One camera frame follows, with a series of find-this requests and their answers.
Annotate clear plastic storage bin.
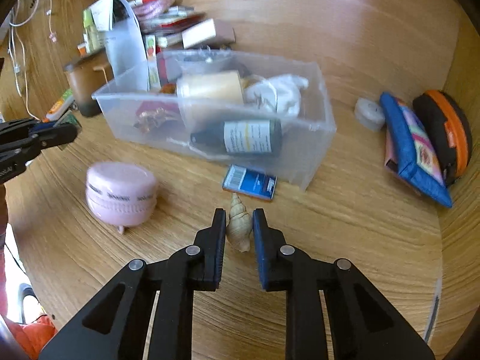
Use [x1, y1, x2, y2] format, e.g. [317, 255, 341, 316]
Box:
[94, 50, 337, 189]

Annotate dark green glass bottle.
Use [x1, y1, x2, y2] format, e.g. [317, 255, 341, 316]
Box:
[190, 119, 283, 155]

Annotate white small box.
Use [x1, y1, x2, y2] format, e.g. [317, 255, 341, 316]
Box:
[181, 19, 236, 49]

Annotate fruit pattern booklet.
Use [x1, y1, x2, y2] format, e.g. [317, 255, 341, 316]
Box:
[145, 35, 161, 90]

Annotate black orange round case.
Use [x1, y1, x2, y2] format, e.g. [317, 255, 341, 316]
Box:
[412, 89, 473, 186]

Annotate beige spiral seashell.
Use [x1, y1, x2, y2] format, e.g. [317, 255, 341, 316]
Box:
[226, 193, 253, 253]

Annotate pink round mini vacuum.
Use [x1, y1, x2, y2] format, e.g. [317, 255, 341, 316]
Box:
[85, 162, 158, 233]

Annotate brown ceramic mug with lid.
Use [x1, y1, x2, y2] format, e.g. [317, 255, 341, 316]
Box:
[64, 49, 113, 118]

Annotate clear glass bowl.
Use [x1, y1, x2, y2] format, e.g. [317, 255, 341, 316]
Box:
[176, 50, 233, 75]

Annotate orange small box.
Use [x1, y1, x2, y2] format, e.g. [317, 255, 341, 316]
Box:
[77, 43, 88, 57]

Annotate blue small card box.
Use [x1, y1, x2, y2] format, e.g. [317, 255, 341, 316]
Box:
[222, 165, 277, 201]

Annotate blue patterned pouch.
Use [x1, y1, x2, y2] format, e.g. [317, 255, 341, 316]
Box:
[379, 92, 452, 208]

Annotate gold bells with ribbon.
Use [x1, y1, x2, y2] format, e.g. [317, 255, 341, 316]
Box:
[133, 108, 182, 133]

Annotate white charging cable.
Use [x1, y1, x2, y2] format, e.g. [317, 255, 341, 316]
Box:
[6, 0, 43, 121]

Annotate white tape roll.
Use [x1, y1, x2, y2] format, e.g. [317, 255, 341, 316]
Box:
[354, 97, 386, 132]

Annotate red velvet pouch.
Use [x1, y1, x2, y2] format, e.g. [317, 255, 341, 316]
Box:
[136, 101, 182, 124]

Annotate cream round lidded jar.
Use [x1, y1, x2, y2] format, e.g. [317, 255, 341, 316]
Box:
[176, 70, 244, 133]

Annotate stack of books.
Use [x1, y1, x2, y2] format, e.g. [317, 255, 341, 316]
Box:
[129, 0, 206, 50]

